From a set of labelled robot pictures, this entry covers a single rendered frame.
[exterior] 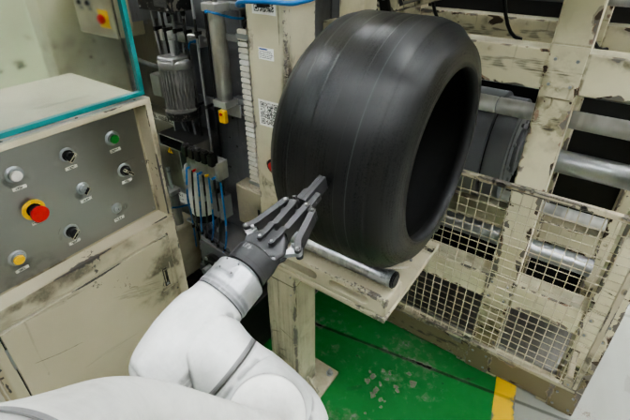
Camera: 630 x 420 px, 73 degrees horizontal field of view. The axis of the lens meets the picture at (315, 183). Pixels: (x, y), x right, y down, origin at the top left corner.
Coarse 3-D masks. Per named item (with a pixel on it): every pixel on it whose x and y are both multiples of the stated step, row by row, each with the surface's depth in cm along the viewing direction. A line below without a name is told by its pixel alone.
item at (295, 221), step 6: (306, 204) 76; (300, 210) 75; (306, 210) 76; (294, 216) 75; (300, 216) 75; (288, 222) 74; (294, 222) 74; (300, 222) 75; (282, 228) 72; (288, 228) 73; (294, 228) 74; (276, 234) 71; (282, 234) 72; (288, 234) 73; (270, 240) 70; (276, 240) 70; (288, 240) 74
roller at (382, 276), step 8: (296, 232) 118; (312, 248) 115; (320, 248) 114; (328, 248) 113; (328, 256) 113; (336, 256) 111; (344, 256) 110; (344, 264) 110; (352, 264) 109; (360, 264) 108; (360, 272) 108; (368, 272) 106; (376, 272) 105; (384, 272) 105; (392, 272) 104; (376, 280) 106; (384, 280) 104; (392, 280) 103; (392, 288) 105
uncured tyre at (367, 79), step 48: (336, 48) 85; (384, 48) 80; (432, 48) 80; (288, 96) 86; (336, 96) 80; (384, 96) 76; (432, 96) 80; (288, 144) 86; (336, 144) 80; (384, 144) 76; (432, 144) 128; (288, 192) 91; (336, 192) 82; (384, 192) 79; (432, 192) 126; (336, 240) 92; (384, 240) 87
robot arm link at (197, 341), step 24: (192, 288) 63; (168, 312) 60; (192, 312) 59; (216, 312) 60; (144, 336) 58; (168, 336) 57; (192, 336) 57; (216, 336) 58; (240, 336) 61; (144, 360) 55; (168, 360) 55; (192, 360) 56; (216, 360) 57; (240, 360) 58; (192, 384) 58; (216, 384) 57
